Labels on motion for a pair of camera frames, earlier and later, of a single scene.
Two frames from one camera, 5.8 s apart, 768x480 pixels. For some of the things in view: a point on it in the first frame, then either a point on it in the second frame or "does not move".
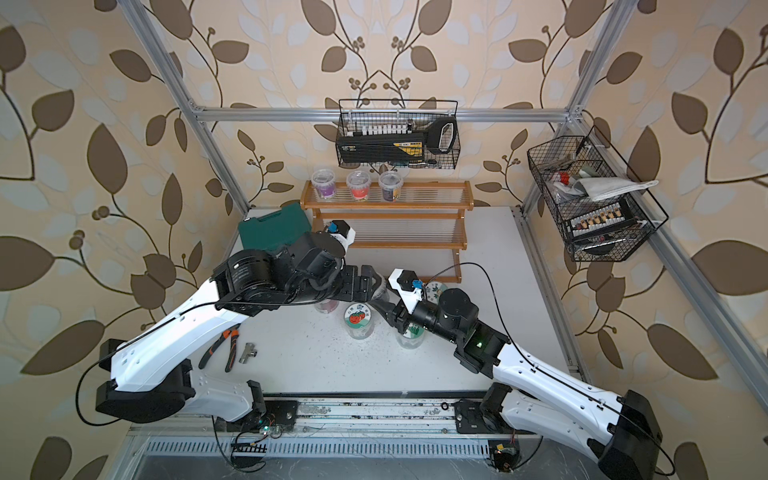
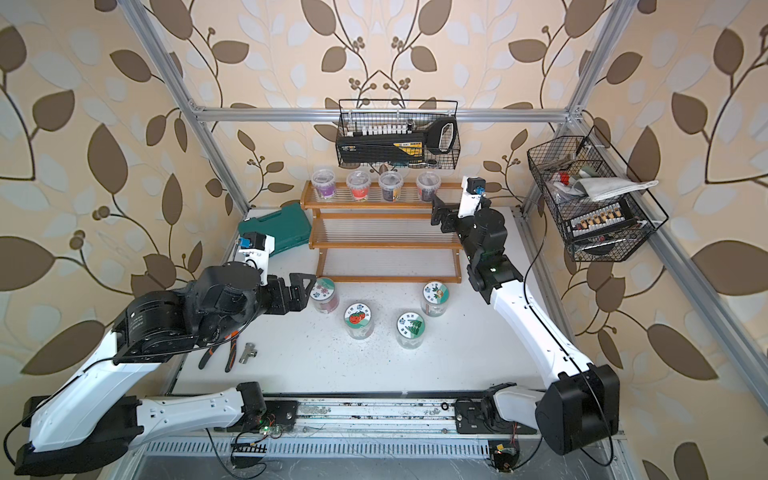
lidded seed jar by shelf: [433, 290] does not move
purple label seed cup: [325, 181] does not move
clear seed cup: [386, 295] to [428, 183]
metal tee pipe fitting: [249, 349] does not move
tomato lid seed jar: [358, 320] does not move
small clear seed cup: [391, 185] does not move
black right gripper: [396, 314] to [441, 215]
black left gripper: [352, 276] to [282, 305]
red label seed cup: [360, 182] does not move
